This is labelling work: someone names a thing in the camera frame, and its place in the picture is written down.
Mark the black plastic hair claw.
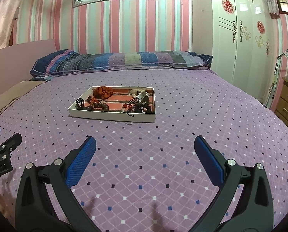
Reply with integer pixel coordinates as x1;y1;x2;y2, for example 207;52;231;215
75;98;85;110

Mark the brown wooden bead bracelet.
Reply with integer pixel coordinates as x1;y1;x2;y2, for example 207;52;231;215
83;96;110;112

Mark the white jewelry tray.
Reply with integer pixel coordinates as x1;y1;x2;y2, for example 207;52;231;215
68;86;156;123

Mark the beige folded blanket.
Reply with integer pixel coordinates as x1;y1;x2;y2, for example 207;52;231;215
0;80;47;115

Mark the pink headboard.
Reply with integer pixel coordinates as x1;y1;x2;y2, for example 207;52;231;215
0;39;57;94

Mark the patchwork blue purple pillow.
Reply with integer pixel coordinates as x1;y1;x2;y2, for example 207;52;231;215
30;49;213;77

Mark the orange fabric scrunchie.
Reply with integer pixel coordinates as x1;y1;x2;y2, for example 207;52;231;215
93;86;114;100

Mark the wooden bedside desk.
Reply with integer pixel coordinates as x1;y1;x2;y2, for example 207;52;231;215
274;75;288;127

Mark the purple diamond pattern bedspread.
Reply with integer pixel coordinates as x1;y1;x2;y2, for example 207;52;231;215
0;69;288;231

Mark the white decorated wardrobe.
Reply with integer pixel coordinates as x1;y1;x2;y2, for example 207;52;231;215
212;0;273;102

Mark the cream shell bracelet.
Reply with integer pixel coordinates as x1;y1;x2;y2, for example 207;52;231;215
130;88;150;102

